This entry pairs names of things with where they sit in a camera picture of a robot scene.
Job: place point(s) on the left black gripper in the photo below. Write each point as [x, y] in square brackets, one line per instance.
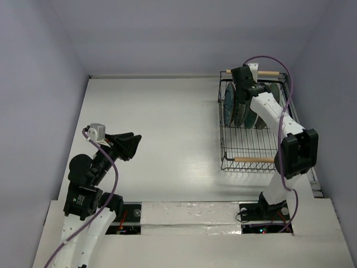
[126, 143]

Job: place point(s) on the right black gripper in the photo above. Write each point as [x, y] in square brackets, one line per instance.
[240, 93]

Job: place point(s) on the teal blue plate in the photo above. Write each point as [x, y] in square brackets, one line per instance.
[229, 105]

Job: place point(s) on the blue white floral plate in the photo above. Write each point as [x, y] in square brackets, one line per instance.
[240, 106]

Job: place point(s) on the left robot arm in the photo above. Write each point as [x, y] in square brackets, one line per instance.
[91, 203]

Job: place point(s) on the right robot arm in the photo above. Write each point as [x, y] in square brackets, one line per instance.
[296, 145]

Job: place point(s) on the green leaf plate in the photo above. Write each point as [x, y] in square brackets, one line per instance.
[274, 87]

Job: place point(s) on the red teal flower plate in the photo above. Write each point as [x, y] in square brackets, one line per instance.
[251, 119]

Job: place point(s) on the grey deer snowflake plate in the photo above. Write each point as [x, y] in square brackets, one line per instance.
[260, 124]

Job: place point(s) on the white front platform board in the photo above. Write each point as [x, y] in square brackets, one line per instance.
[199, 235]

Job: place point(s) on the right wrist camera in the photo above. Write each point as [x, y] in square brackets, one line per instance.
[250, 72]

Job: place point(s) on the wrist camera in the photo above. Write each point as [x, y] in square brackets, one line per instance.
[250, 72]
[96, 133]

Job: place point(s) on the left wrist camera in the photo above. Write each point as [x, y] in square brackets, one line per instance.
[96, 133]

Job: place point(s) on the black wire dish rack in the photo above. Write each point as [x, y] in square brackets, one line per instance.
[241, 141]

